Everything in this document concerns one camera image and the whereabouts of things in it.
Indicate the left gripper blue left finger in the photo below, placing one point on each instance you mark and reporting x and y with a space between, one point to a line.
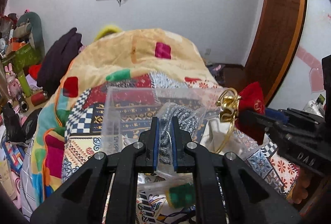
103 189

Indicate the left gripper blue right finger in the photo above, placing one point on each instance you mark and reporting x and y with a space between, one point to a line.
174 144

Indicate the green yellow sponge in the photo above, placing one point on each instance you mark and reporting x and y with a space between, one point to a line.
181 196

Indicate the red drawstring pouch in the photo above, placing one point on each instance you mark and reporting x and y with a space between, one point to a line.
251 104

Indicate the grey knit item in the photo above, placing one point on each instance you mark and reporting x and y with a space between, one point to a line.
189 120

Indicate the clear plastic storage box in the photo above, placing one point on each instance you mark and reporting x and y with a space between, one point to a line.
129 112

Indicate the patterned colourful mat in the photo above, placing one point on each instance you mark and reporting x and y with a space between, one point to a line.
225 190

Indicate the red cylindrical can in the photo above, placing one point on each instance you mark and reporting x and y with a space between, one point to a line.
39 98

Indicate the grey backpack with books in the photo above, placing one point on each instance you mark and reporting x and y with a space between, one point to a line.
217 71

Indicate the brown wooden door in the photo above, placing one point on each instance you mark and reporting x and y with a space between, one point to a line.
275 44

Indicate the green cylindrical bottle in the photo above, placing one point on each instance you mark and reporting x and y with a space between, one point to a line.
24 84

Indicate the pink rabbit plush toy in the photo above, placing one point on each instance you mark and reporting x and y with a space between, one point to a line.
13 84

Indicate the dark purple clothing pile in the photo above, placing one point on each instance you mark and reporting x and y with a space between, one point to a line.
57 60

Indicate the beige patchwork fleece blanket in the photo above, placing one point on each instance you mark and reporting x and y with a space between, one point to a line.
148 58

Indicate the green cardboard box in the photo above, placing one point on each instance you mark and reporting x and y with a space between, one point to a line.
23 57

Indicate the grey green plush pillow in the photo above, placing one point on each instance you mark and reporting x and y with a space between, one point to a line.
29 27

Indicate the yellow plastic chair back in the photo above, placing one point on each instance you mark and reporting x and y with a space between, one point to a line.
107 30

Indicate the white drawstring pouch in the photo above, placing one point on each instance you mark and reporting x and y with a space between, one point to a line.
214 134

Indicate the white wall socket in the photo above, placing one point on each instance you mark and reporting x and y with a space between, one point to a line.
207 51

